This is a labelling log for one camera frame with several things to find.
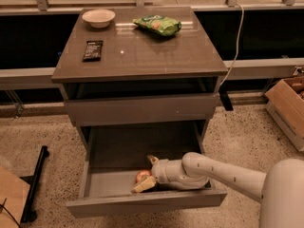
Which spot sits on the green chip bag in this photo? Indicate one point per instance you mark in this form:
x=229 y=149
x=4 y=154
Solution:
x=162 y=25

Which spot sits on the open grey middle drawer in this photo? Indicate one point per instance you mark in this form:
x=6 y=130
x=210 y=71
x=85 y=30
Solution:
x=114 y=156

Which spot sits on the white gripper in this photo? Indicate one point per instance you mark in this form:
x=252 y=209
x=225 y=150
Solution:
x=162 y=171

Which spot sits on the black snack bar wrapper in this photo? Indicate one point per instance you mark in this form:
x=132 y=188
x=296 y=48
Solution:
x=93 y=51

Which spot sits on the cardboard box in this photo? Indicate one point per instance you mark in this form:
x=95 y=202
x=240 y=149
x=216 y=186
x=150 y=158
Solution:
x=286 y=106

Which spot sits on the red apple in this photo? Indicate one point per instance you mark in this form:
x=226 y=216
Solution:
x=143 y=175

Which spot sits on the black metal stand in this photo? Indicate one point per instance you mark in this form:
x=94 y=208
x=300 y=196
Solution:
x=30 y=215

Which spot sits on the white bowl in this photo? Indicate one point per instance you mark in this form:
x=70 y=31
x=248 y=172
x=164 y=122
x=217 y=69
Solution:
x=99 y=18

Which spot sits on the closed grey top drawer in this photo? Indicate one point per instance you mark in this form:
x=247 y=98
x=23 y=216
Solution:
x=142 y=110

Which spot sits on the grey drawer cabinet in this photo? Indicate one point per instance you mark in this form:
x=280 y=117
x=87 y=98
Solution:
x=136 y=62

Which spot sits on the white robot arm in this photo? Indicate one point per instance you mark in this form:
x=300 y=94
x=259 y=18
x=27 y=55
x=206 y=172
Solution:
x=280 y=191

